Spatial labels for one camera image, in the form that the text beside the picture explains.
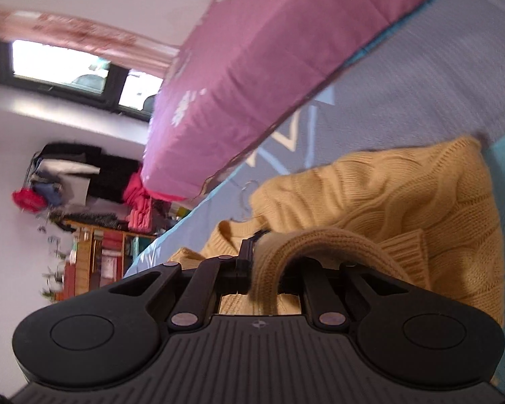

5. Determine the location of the wooden shelf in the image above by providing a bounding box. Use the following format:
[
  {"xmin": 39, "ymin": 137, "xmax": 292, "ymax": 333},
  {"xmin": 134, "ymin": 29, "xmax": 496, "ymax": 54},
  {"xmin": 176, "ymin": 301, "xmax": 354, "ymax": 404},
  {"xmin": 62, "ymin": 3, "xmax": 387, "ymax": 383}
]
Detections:
[{"xmin": 62, "ymin": 218, "xmax": 157, "ymax": 300}]

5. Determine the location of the pile of pink clothes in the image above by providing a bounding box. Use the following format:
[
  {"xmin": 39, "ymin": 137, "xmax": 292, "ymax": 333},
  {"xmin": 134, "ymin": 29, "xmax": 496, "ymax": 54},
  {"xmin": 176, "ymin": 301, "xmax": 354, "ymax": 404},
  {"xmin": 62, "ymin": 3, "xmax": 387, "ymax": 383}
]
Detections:
[{"xmin": 123, "ymin": 167, "xmax": 156, "ymax": 233}]

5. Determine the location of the blue grey printed bed sheet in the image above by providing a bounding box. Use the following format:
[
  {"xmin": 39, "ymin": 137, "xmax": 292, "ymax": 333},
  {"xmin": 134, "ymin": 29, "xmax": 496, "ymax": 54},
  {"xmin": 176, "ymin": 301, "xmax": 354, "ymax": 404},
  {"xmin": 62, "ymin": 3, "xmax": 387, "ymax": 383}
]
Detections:
[{"xmin": 122, "ymin": 0, "xmax": 505, "ymax": 388}]

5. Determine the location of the pink patterned curtain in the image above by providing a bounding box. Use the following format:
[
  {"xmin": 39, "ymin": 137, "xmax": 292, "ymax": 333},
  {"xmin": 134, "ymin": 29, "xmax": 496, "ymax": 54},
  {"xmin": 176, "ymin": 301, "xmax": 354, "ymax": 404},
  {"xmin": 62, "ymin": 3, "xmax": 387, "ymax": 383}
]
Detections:
[{"xmin": 0, "ymin": 5, "xmax": 182, "ymax": 73}]

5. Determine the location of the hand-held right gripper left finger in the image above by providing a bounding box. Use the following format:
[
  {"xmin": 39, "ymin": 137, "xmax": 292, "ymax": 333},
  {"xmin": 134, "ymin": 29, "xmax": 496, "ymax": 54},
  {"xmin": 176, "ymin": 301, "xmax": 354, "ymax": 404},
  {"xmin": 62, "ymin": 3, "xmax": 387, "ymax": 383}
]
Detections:
[{"xmin": 108, "ymin": 229, "xmax": 275, "ymax": 330}]

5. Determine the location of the red cloth item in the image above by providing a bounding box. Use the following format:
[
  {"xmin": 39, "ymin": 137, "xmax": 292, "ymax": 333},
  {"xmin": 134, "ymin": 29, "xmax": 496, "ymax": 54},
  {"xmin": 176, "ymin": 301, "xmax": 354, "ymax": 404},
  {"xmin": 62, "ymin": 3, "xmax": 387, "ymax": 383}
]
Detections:
[{"xmin": 12, "ymin": 189, "xmax": 48, "ymax": 213}]

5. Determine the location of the dark framed window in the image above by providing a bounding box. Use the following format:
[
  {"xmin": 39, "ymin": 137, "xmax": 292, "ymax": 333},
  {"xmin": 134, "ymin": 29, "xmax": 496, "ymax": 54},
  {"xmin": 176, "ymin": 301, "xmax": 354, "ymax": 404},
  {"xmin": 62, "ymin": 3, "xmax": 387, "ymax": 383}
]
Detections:
[{"xmin": 0, "ymin": 39, "xmax": 166, "ymax": 122}]

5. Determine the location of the pile of dark clothes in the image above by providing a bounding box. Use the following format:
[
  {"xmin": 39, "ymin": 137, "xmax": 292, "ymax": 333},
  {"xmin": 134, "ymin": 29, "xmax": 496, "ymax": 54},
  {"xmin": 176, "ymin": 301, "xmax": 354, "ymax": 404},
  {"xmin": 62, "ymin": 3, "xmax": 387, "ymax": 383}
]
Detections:
[{"xmin": 25, "ymin": 141, "xmax": 143, "ymax": 212}]

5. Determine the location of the mustard cable-knit cardigan sweater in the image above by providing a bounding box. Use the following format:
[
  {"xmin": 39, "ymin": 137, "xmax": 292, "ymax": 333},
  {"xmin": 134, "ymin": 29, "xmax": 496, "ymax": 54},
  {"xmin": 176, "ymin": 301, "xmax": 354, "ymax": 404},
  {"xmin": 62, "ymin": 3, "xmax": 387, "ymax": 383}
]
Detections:
[{"xmin": 168, "ymin": 136, "xmax": 505, "ymax": 329}]

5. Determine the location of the purple pillow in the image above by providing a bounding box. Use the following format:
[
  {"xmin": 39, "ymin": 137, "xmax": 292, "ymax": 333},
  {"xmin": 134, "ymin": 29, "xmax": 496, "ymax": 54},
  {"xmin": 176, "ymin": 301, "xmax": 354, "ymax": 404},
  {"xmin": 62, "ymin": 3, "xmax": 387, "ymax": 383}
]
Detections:
[{"xmin": 141, "ymin": 0, "xmax": 442, "ymax": 203}]

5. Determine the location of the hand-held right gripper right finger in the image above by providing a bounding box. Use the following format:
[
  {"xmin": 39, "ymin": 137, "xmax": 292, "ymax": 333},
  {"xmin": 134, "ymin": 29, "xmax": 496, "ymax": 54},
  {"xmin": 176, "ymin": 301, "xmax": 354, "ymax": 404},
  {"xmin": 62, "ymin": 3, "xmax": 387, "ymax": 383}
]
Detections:
[{"xmin": 280, "ymin": 258, "xmax": 410, "ymax": 329}]

